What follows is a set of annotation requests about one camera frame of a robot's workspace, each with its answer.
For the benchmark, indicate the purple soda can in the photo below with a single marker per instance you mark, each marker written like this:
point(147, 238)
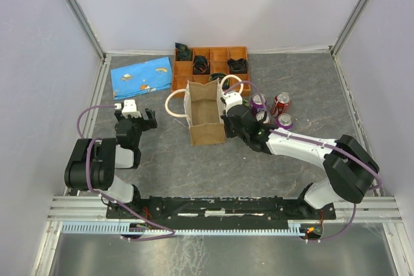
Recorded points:
point(256, 103)
point(284, 121)

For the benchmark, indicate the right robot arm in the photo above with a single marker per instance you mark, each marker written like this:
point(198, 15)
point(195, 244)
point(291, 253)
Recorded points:
point(349, 169)

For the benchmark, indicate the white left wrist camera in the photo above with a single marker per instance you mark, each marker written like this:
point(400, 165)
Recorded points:
point(130, 109)

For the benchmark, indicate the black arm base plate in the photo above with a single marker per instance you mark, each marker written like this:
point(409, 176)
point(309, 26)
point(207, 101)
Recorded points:
point(220, 213)

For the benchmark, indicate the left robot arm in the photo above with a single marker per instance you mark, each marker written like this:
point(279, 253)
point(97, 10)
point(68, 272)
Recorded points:
point(92, 165)

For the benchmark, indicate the orange compartment tray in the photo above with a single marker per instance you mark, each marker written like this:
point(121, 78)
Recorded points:
point(218, 60)

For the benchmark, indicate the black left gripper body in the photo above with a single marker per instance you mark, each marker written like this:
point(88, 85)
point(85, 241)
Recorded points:
point(138, 125)

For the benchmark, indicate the red soda can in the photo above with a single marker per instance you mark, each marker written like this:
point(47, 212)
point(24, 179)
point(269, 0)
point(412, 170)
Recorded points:
point(281, 102)
point(263, 117)

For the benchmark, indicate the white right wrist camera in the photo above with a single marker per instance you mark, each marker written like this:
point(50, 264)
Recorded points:
point(231, 99)

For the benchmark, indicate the dark patterned rolled fabric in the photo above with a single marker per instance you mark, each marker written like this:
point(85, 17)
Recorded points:
point(183, 52)

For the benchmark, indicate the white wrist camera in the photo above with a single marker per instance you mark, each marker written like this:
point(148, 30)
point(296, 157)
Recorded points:
point(231, 99)
point(130, 109)

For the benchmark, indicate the black rolled band right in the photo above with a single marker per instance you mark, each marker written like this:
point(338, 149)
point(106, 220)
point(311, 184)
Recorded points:
point(238, 66)

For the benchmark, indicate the blue patterned cloth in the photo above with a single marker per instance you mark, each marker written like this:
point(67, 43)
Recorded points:
point(141, 78)

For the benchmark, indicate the light blue cable duct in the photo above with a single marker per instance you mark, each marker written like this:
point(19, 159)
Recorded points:
point(127, 228)

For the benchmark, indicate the brown canvas bag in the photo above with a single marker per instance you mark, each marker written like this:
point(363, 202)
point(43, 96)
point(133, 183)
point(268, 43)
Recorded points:
point(203, 108)

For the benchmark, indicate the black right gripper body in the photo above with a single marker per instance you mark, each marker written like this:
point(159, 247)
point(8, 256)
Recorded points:
point(229, 130)

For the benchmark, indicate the black rolled band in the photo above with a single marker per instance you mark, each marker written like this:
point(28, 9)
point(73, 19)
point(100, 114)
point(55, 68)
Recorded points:
point(201, 65)
point(238, 66)

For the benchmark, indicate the black rolled band left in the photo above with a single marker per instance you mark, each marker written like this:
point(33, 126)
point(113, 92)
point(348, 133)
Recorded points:
point(201, 65)

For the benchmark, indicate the dark rolled fabric behind bag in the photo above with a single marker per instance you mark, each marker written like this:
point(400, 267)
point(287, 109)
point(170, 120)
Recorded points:
point(219, 76)

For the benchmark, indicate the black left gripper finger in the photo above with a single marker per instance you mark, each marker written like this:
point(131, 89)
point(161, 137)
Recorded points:
point(150, 114)
point(149, 124)

